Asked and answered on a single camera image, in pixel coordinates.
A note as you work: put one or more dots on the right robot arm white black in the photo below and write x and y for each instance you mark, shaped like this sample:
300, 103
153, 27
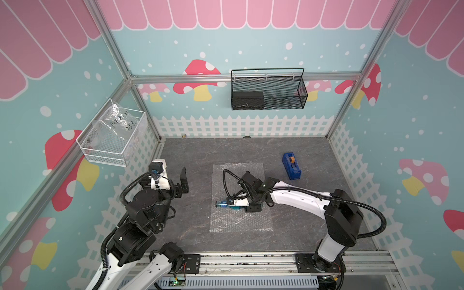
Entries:
343, 216

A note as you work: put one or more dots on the small green circuit board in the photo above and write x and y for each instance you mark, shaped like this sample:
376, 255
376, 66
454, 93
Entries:
177, 282

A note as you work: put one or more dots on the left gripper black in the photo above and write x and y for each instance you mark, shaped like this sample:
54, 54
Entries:
177, 191

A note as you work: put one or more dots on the black wire mesh basket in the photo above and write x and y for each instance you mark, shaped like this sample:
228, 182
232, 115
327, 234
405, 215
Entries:
283, 88

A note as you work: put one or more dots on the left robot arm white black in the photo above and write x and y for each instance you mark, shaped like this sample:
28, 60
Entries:
147, 201

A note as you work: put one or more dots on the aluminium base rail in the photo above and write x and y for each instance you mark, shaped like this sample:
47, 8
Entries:
283, 263

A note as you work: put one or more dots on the clear bubble wrap sheet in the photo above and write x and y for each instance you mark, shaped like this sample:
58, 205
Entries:
228, 220

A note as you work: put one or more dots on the clear plastic bag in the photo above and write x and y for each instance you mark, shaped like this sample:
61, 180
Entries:
118, 122

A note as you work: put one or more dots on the black box in basket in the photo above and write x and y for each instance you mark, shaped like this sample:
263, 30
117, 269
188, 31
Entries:
248, 100

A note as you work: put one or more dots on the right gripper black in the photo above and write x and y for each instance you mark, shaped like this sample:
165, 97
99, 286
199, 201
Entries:
248, 209

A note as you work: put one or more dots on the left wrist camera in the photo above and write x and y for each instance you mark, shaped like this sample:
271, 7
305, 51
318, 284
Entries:
160, 180

